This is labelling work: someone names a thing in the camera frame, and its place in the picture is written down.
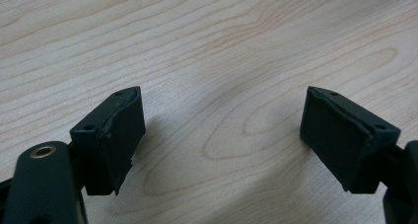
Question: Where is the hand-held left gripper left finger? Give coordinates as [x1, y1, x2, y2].
[69, 86, 147, 196]

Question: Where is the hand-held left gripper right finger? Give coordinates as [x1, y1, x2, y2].
[299, 85, 402, 194]

